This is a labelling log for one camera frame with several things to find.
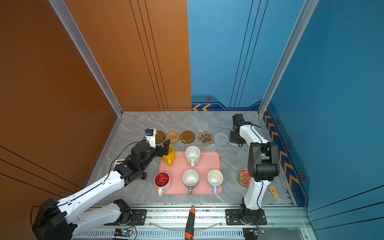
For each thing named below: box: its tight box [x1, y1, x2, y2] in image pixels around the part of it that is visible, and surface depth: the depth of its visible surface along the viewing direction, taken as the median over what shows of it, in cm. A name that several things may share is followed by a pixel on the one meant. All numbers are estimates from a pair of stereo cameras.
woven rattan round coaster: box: [165, 131, 181, 144], surface depth 107 cm
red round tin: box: [236, 168, 251, 188], surface depth 84 cm
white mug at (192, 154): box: [185, 145, 201, 168], surface depth 90 cm
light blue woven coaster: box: [213, 132, 229, 146], surface depth 105 cm
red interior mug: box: [153, 171, 172, 197], surface depth 81 cm
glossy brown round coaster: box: [180, 130, 196, 144], surface depth 107 cm
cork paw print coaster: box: [197, 131, 214, 146], surface depth 105 cm
